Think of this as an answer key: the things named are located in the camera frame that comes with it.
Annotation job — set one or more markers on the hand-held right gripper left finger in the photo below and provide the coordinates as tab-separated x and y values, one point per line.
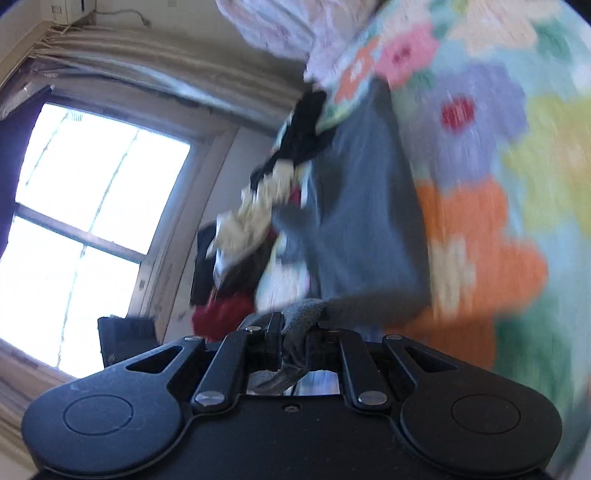
275	341

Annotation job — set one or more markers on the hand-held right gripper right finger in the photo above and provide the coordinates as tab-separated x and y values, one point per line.
325	346

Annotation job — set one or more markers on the grey garment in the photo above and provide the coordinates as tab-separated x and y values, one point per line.
360	230

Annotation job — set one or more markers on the red garment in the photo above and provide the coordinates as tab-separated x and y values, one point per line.
221	314

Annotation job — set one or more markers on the dark brown garment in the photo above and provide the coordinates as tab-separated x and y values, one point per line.
203	263

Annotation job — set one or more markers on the cream garment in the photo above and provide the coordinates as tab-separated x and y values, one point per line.
249	221

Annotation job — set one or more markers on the window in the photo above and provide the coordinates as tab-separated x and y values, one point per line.
92	184

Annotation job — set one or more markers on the floral quilt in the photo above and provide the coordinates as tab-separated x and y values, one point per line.
485	254

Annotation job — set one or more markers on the black garment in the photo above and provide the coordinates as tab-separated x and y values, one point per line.
300	138

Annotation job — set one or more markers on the beige curtain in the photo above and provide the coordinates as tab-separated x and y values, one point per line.
161	60

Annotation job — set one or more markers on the white floral blanket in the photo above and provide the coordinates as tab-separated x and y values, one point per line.
277	27

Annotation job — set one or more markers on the white air conditioner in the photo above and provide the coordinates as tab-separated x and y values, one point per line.
69	11

